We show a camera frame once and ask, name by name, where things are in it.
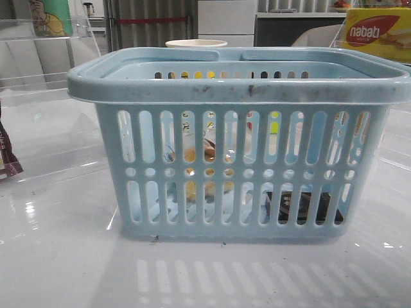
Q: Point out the yellow nabati wafer box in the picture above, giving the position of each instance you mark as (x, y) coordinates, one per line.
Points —
(382, 32)

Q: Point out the maroon snack bag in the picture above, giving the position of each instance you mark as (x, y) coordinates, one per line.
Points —
(10, 164)

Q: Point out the black tissue pack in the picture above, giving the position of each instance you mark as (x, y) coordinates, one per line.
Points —
(304, 206)

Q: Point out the light blue plastic basket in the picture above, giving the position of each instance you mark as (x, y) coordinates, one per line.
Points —
(316, 116)

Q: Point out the clear acrylic shelf left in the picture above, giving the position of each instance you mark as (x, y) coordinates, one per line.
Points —
(37, 54)

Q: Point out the packaged bread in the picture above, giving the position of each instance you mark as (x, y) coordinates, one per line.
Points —
(209, 156)

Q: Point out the clear acrylic stand right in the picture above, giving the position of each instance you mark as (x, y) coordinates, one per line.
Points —
(338, 36)

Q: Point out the white drawer cabinet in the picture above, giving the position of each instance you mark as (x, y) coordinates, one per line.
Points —
(229, 21)

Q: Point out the cream paper cup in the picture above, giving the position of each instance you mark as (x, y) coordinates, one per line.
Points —
(196, 43)

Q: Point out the green cartoon snack package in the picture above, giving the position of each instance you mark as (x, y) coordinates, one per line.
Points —
(51, 18)

